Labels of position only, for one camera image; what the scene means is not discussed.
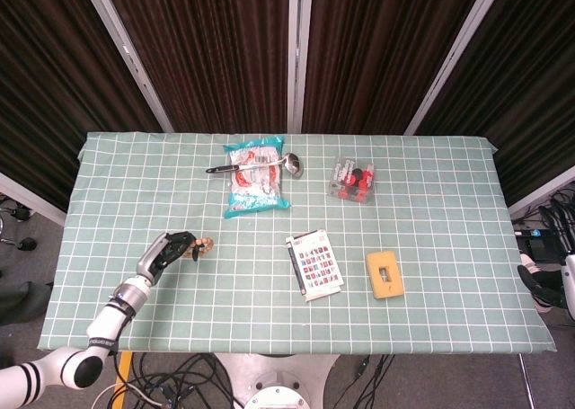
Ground upright white partition post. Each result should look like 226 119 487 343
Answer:
287 0 314 134

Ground wooden bead bracelet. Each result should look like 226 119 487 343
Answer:
187 236 216 260

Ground slanted white partition post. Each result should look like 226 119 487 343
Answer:
78 0 174 134
403 0 522 136

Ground clear box coffee capsules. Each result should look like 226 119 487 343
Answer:
327 156 377 206

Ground metal ladle black handle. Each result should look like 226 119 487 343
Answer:
205 151 306 179

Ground white cable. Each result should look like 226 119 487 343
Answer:
92 383 165 408

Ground black cable tangle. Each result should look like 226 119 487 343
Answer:
117 352 246 409

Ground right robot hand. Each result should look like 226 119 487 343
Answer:
517 204 575 316

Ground teal snack bag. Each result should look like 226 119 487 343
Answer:
223 134 292 220

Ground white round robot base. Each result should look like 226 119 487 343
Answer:
215 353 341 409

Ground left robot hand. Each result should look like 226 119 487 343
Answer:
136 231 204 288

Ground black chair base casters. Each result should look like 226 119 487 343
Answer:
0 192 38 253

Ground black cable with plug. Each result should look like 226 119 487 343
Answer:
354 353 396 409

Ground white partition base rail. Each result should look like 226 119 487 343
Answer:
509 165 575 217
0 173 68 227

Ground black device blue logo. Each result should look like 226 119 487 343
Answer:
515 228 562 261

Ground yellow tape strip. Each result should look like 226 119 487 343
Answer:
114 351 135 399

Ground dark brown curtain panel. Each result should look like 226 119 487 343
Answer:
0 0 163 212
101 0 297 134
415 0 575 206
301 0 489 135

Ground yellow sponge with hole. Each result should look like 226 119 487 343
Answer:
364 249 406 300

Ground metal table leg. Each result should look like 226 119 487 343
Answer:
518 353 538 409

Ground green checked tablecloth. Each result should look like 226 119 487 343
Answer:
36 132 557 355

